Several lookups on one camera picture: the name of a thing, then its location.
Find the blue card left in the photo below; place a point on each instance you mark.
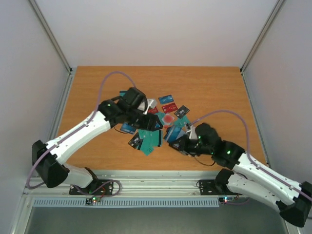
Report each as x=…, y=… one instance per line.
x=126, y=128

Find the black card right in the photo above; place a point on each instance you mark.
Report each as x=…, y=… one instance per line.
x=181, y=112

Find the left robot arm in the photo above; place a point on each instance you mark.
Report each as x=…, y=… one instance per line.
x=49, y=159

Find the lone green card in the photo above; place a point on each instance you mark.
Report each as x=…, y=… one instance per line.
x=122, y=93

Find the blue card bottom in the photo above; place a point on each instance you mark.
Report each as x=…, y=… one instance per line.
x=172, y=133

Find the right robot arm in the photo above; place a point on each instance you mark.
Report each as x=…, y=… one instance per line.
x=245, y=175

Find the green card with stripe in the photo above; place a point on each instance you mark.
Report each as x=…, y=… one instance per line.
x=150, y=140

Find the blue card top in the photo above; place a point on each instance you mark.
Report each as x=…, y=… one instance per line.
x=166, y=99

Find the grey slotted cable duct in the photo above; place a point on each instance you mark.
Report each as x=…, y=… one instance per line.
x=147, y=202

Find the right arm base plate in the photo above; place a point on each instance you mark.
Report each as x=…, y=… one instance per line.
x=208, y=187

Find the red VIP card left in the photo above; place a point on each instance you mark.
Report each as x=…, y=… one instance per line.
x=153, y=111

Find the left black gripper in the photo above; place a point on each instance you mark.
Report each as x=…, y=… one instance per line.
x=149, y=124

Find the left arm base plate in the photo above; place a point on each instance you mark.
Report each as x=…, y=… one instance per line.
x=103, y=187

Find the red VIP card right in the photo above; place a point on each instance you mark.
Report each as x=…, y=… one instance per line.
x=171, y=107

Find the green card right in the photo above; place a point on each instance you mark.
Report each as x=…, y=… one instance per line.
x=181, y=122

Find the black card lower left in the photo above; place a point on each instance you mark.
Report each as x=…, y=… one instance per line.
x=136, y=141

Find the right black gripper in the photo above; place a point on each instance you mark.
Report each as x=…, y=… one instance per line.
x=180, y=143

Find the black card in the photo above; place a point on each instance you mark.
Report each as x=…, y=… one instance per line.
x=136, y=141
x=181, y=112

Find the blue card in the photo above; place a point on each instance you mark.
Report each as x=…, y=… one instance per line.
x=126, y=128
x=172, y=133
x=166, y=99

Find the white red card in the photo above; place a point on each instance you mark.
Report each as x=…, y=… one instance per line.
x=167, y=120

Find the red vip card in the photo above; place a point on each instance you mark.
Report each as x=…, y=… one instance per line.
x=171, y=107
x=153, y=111

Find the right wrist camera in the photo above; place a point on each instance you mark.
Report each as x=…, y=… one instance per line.
x=191, y=132

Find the navy blue card holder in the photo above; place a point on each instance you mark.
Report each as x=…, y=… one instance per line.
x=176, y=144

